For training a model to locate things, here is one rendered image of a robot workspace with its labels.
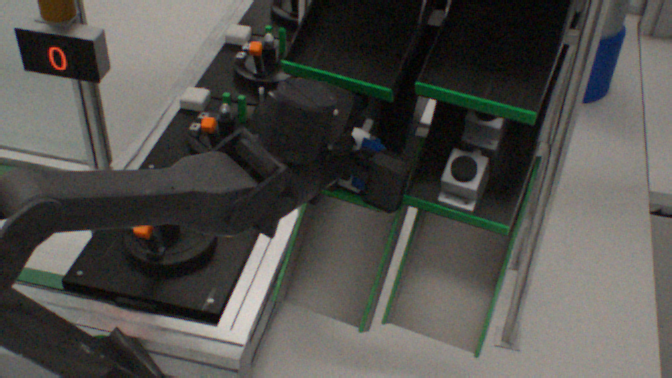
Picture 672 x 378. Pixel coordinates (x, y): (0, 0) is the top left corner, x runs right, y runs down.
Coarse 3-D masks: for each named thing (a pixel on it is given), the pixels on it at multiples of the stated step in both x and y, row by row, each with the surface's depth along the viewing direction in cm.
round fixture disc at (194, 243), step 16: (128, 240) 122; (160, 240) 122; (176, 240) 122; (192, 240) 122; (208, 240) 123; (128, 256) 122; (144, 256) 120; (176, 256) 120; (192, 256) 120; (208, 256) 122; (160, 272) 120; (176, 272) 120
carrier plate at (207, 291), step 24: (96, 240) 125; (120, 240) 125; (240, 240) 126; (96, 264) 121; (120, 264) 121; (216, 264) 122; (240, 264) 122; (72, 288) 119; (96, 288) 117; (120, 288) 117; (144, 288) 118; (168, 288) 118; (192, 288) 118; (216, 288) 118; (192, 312) 116; (216, 312) 115
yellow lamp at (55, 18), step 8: (40, 0) 114; (48, 0) 114; (56, 0) 114; (64, 0) 115; (72, 0) 116; (40, 8) 115; (48, 8) 115; (56, 8) 115; (64, 8) 115; (72, 8) 117; (48, 16) 116; (56, 16) 116; (64, 16) 116; (72, 16) 117
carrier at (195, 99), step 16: (192, 96) 151; (208, 96) 152; (224, 96) 143; (240, 96) 143; (192, 112) 151; (208, 112) 151; (224, 112) 139; (240, 112) 144; (176, 128) 147; (192, 128) 141; (224, 128) 140; (160, 144) 143; (176, 144) 143; (192, 144) 140; (208, 144) 140; (160, 160) 140; (176, 160) 140; (240, 160) 138
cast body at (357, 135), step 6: (366, 120) 97; (372, 120) 97; (366, 126) 97; (372, 126) 97; (354, 132) 93; (360, 132) 93; (366, 132) 93; (372, 132) 98; (354, 138) 92; (360, 138) 92; (372, 138) 93; (360, 144) 92; (354, 150) 92; (342, 180) 95; (348, 180) 95; (348, 186) 96
